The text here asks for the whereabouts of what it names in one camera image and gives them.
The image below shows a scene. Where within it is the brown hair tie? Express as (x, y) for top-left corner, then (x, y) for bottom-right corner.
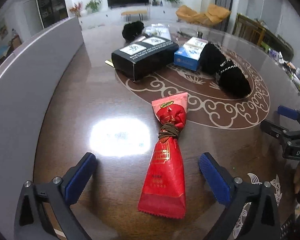
(157, 122), (180, 140)

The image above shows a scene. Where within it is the red snack packet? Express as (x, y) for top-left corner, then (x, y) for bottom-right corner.
(138, 92), (188, 219)

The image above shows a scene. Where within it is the black printed box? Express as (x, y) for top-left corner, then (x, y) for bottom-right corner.
(111, 36), (179, 81)

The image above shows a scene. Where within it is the black beaded cloth pouch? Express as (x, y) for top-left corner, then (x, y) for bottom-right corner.
(198, 42), (251, 99)

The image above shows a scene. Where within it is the wooden side table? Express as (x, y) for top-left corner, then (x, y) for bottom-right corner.
(232, 14), (294, 61)

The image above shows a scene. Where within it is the blue white box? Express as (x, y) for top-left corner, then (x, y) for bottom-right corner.
(174, 37), (208, 71)

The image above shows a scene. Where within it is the white storage bin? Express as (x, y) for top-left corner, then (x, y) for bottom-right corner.
(0, 17), (84, 239)

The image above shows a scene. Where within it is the orange lounge chair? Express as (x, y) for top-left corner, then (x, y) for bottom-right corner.
(175, 4), (231, 27)

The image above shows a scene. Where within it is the clear plastic packet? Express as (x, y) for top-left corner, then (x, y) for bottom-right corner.
(143, 23), (171, 40)

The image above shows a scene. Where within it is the black fluffy scrunchie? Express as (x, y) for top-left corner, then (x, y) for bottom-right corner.
(122, 21), (144, 42)

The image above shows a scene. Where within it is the small wooden bench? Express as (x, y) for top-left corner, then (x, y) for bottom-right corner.
(121, 9), (148, 22)

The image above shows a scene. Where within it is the white tv cabinet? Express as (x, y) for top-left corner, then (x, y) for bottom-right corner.
(78, 5), (178, 30)

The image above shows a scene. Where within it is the red flower vase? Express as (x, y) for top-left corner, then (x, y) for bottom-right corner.
(69, 2), (83, 18)

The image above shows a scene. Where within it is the green potted plant left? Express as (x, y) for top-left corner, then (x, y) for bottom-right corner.
(85, 0), (102, 13)

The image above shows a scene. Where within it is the dark glass display cabinet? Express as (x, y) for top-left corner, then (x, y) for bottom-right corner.
(37, 0), (68, 28)

